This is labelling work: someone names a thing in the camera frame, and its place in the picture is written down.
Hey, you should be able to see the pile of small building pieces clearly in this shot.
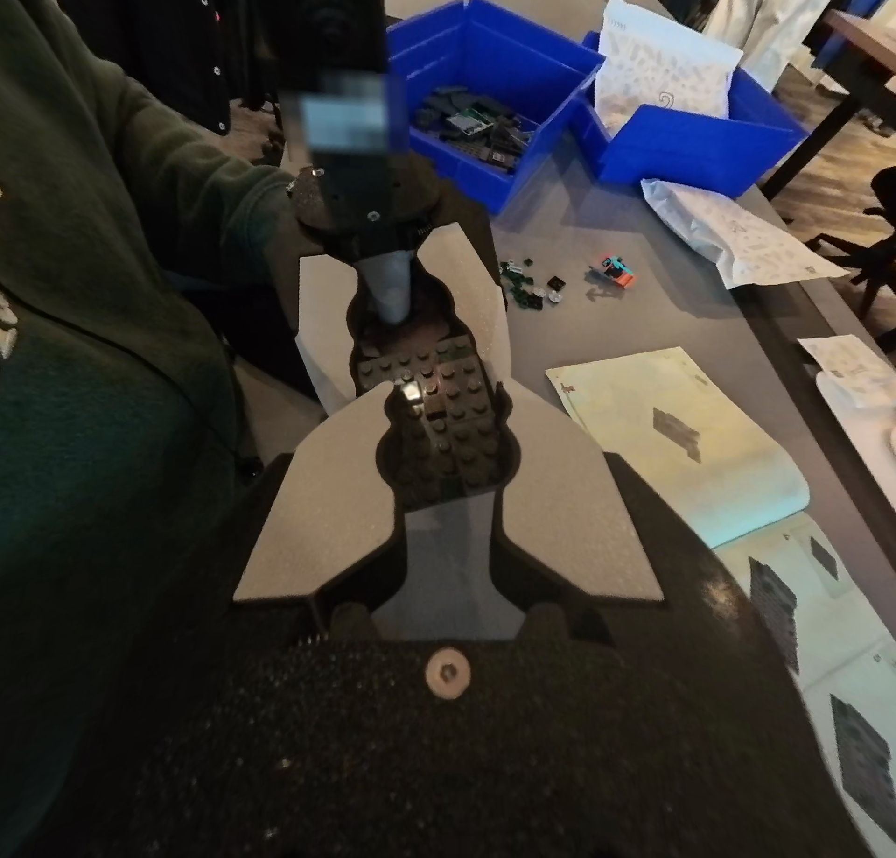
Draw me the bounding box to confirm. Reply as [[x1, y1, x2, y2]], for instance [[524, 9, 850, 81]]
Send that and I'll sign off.
[[498, 256, 568, 310]]

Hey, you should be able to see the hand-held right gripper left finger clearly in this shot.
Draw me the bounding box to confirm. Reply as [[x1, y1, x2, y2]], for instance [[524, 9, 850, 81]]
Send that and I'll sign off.
[[232, 380, 410, 625]]

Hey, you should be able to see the small orange blue toy piece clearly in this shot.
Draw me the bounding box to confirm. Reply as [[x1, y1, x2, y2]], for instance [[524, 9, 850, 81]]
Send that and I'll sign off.
[[588, 256, 639, 290]]

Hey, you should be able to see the blue plastic bin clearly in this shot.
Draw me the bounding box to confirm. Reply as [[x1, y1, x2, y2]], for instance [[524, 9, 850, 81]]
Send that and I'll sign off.
[[386, 0, 606, 215], [570, 30, 813, 197]]

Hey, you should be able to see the open instruction booklet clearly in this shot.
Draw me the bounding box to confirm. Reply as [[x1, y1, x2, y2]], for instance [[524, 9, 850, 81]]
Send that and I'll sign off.
[[545, 345, 896, 852]]

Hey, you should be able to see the black office chair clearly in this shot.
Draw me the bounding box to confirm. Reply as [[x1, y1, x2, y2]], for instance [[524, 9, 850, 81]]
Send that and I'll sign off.
[[805, 168, 896, 320]]

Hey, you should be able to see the person's dark green hoodie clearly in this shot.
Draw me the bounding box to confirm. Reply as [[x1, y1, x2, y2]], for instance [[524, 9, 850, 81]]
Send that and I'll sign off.
[[0, 0, 253, 858]]

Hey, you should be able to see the grey studded building plate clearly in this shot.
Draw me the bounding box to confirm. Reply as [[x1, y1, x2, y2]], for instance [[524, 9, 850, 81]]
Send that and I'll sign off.
[[353, 336, 505, 512]]

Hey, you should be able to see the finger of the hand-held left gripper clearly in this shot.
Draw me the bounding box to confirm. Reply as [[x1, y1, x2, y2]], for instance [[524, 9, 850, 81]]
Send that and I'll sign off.
[[416, 222, 513, 386], [294, 254, 363, 416]]

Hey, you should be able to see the black jacket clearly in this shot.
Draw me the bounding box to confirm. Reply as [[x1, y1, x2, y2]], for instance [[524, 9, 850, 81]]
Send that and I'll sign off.
[[42, 0, 281, 138]]

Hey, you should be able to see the heap of dark building pieces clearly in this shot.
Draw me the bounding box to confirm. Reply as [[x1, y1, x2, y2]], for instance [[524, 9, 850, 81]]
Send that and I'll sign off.
[[412, 84, 540, 173]]

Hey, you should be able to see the wooden table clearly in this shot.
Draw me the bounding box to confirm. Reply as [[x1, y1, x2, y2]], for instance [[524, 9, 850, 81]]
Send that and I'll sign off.
[[759, 11, 896, 201]]

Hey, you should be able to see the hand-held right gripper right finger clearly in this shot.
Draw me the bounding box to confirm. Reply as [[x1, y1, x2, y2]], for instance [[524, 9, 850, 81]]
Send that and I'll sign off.
[[490, 380, 666, 625]]

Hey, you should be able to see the white flat tray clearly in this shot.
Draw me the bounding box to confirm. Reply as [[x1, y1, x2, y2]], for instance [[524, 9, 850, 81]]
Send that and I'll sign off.
[[815, 370, 896, 505]]

